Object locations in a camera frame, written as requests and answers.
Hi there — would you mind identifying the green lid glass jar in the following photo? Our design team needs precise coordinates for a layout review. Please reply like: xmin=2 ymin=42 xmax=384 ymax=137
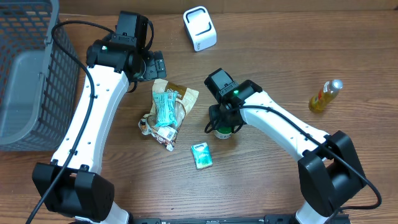
xmin=213 ymin=127 xmax=233 ymax=139

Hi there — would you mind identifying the teal wipes packet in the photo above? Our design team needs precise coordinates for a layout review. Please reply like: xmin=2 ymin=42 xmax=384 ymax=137
xmin=152 ymin=91 xmax=178 ymax=127

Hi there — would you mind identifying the brown Panera snack bag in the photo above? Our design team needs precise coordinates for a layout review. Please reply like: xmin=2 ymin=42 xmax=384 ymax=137
xmin=144 ymin=79 xmax=199 ymax=129

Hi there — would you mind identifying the green white tissue pack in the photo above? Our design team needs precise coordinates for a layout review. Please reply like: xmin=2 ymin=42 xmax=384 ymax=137
xmin=191 ymin=142 xmax=213 ymax=170

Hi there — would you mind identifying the small brown snack packet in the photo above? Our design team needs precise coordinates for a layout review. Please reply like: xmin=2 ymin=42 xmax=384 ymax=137
xmin=138 ymin=115 xmax=178 ymax=152

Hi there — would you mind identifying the yellow drink bottle silver cap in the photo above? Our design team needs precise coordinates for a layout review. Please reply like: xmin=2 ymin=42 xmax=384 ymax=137
xmin=308 ymin=80 xmax=343 ymax=113

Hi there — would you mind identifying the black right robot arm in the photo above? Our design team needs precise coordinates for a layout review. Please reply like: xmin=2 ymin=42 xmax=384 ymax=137
xmin=204 ymin=68 xmax=366 ymax=223

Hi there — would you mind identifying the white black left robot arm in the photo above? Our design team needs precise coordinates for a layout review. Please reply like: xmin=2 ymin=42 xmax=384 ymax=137
xmin=32 ymin=11 xmax=167 ymax=223

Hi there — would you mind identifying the white black barcode scanner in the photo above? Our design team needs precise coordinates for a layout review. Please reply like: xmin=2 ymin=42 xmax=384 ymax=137
xmin=183 ymin=6 xmax=217 ymax=52

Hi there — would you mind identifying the grey plastic mesh basket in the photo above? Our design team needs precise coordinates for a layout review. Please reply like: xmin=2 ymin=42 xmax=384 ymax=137
xmin=1 ymin=0 xmax=80 ymax=151

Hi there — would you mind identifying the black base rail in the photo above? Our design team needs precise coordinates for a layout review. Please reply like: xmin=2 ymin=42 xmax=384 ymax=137
xmin=132 ymin=215 xmax=297 ymax=224

